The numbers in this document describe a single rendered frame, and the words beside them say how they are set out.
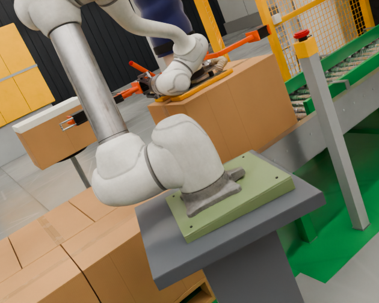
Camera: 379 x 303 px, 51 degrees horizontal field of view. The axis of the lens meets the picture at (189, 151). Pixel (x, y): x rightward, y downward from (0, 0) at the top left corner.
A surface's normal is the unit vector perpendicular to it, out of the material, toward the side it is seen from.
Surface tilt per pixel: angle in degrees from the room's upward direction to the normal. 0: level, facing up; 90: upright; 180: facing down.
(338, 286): 0
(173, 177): 98
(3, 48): 90
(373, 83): 90
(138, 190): 107
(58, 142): 90
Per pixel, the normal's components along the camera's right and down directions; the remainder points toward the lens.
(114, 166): -0.24, 0.07
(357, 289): -0.39, -0.87
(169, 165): -0.16, 0.27
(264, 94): 0.51, 0.07
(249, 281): 0.22, 0.23
